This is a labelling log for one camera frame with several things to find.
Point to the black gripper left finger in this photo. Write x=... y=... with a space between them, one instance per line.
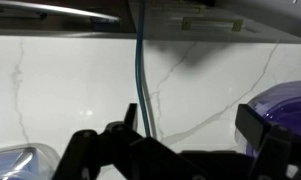
x=100 y=156

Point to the clear container with blue lid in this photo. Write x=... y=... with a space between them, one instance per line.
x=16 y=163

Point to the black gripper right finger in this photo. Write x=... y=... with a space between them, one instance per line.
x=273 y=150

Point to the purple plastic food container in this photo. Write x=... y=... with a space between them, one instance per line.
x=286 y=106

